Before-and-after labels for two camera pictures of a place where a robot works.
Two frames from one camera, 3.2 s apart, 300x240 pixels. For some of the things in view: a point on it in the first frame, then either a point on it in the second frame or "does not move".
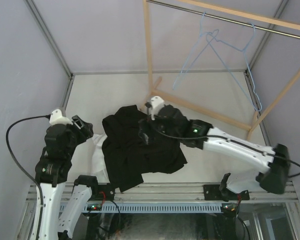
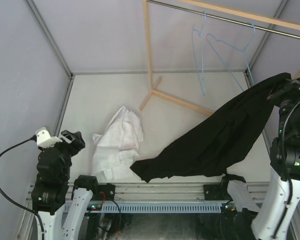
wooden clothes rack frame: (251, 127) does not move
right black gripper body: (146, 124) to (285, 96)
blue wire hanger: (176, 83) to (197, 36)
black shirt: (128, 157) to (219, 139)
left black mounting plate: (109, 190) does not move
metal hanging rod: (232, 21) does not move
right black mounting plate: (212, 192) does not move
